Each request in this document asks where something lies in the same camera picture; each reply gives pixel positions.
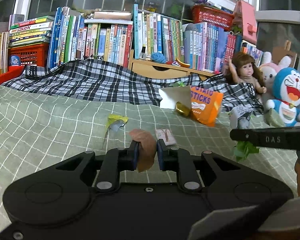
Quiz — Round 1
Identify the orange potato sticks bag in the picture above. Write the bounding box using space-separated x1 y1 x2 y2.
158 85 224 127

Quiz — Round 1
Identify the green snack wrapper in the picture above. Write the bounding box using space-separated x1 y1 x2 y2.
229 106 259 161

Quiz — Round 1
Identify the gold foil snack wrapper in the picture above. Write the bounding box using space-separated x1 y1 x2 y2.
175 101 191 117

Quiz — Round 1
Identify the red plastic basket left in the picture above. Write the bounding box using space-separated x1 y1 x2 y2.
8 43 49 67

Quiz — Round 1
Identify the row of books right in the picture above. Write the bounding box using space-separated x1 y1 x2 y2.
134 0 263 73

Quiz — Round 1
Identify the red basket on top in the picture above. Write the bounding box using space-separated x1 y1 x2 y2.
191 4 234 31

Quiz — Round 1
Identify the row of books left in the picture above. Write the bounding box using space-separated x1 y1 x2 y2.
47 7 134 69

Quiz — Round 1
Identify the blue yarn ball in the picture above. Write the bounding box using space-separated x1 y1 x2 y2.
151 52 167 64

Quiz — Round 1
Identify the yellow green torn wrapper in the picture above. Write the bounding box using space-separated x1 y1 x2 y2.
104 114 129 138

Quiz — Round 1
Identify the black white plaid blanket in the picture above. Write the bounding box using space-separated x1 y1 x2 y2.
2 60 264 115

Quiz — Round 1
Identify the pink toy house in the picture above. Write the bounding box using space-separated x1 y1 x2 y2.
233 0 257 45

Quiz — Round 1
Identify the small white pink packet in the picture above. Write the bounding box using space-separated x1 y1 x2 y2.
155 128 177 146

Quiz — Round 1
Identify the stack of books on basket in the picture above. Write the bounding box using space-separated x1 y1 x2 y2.
9 16 55 48

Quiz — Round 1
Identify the wooden desk organizer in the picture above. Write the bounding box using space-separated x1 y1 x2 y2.
128 49 214 81

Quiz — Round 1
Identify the pink white bunny plush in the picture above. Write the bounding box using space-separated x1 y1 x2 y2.
259 51 291 90

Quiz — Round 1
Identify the blue Doraemon plush toy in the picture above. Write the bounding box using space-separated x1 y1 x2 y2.
265 67 300 127

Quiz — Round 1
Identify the green grid bed sheet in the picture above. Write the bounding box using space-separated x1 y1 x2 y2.
0 84 300 233

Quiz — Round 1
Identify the brown haired doll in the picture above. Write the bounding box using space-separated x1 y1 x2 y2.
225 52 267 94

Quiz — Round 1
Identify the row of books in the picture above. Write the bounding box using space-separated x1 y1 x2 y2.
47 7 134 69
134 0 263 73

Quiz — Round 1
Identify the brown paper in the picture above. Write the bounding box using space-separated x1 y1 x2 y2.
129 128 157 172

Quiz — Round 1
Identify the red tray edge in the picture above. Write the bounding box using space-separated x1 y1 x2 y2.
0 66 24 85

